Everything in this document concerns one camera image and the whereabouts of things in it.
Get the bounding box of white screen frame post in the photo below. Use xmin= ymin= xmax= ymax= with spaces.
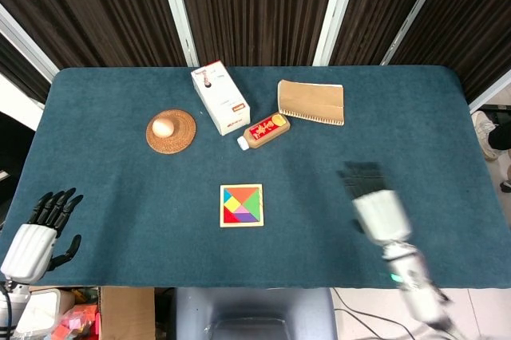
xmin=469 ymin=80 xmax=511 ymax=113
xmin=0 ymin=3 xmax=60 ymax=81
xmin=380 ymin=0 xmax=454 ymax=66
xmin=312 ymin=0 xmax=363 ymax=67
xmin=154 ymin=0 xmax=200 ymax=68

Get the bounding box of white sneaker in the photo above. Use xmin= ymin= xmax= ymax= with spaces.
xmin=471 ymin=111 xmax=498 ymax=161

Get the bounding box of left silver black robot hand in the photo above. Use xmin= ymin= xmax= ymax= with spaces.
xmin=0 ymin=187 xmax=85 ymax=284

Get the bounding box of kraft spiral notebook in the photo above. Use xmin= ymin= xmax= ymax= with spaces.
xmin=277 ymin=79 xmax=346 ymax=127

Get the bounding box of black floor cable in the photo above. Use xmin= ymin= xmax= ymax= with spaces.
xmin=333 ymin=287 xmax=400 ymax=340

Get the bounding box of bag of colourful blocks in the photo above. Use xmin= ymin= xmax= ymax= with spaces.
xmin=51 ymin=287 xmax=101 ymax=340

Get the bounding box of green triangle tangram piece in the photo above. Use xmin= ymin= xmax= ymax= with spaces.
xmin=244 ymin=187 xmax=260 ymax=223

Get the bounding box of white cardboard box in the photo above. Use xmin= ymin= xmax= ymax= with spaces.
xmin=190 ymin=60 xmax=252 ymax=136

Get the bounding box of yellow square tangram piece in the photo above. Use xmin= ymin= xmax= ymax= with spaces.
xmin=224 ymin=198 xmax=245 ymax=217

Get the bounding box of brown cardboard box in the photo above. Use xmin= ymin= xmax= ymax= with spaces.
xmin=99 ymin=287 xmax=156 ymax=340

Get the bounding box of dark pleated screen panel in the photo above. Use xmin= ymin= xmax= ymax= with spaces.
xmin=174 ymin=0 xmax=340 ymax=68
xmin=0 ymin=32 xmax=51 ymax=104
xmin=330 ymin=0 xmax=440 ymax=66
xmin=390 ymin=0 xmax=511 ymax=104
xmin=0 ymin=0 xmax=188 ymax=69

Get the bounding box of round woven rattan coaster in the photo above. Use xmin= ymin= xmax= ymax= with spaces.
xmin=145 ymin=109 xmax=198 ymax=154

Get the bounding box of black trouser leg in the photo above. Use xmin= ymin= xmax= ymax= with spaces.
xmin=487 ymin=124 xmax=511 ymax=153

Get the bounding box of pale wooden ball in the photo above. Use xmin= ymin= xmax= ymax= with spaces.
xmin=152 ymin=117 xmax=175 ymax=137

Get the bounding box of orange triangle tangram piece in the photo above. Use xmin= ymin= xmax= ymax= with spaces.
xmin=224 ymin=187 xmax=259 ymax=206

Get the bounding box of brown bottle with red label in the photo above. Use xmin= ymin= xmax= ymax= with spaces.
xmin=236 ymin=113 xmax=291 ymax=152

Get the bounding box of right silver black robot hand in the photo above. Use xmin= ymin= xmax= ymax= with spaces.
xmin=337 ymin=160 xmax=414 ymax=247

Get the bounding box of wooden tangram puzzle tray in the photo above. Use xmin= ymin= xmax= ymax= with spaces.
xmin=219 ymin=183 xmax=264 ymax=229

